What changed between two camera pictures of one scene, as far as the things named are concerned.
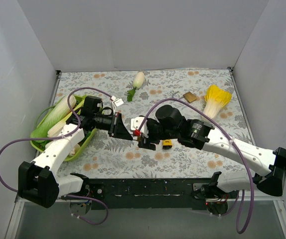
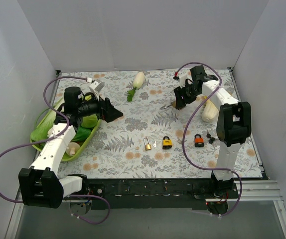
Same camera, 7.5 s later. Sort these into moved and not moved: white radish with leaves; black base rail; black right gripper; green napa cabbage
Moved: black right gripper
Not moved: white radish with leaves; black base rail; green napa cabbage
